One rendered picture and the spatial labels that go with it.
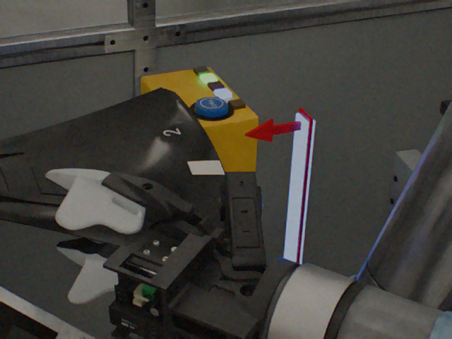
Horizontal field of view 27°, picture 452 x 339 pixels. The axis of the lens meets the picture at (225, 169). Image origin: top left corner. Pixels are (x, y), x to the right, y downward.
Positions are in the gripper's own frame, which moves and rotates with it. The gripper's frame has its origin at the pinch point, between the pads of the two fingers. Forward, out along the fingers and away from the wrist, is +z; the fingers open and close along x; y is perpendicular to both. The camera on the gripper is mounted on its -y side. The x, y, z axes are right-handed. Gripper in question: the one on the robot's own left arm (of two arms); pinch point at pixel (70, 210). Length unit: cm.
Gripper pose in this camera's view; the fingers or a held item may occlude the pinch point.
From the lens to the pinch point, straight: 75.0
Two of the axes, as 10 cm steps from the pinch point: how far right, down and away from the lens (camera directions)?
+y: -4.9, 5.2, -7.0
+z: -8.7, -2.8, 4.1
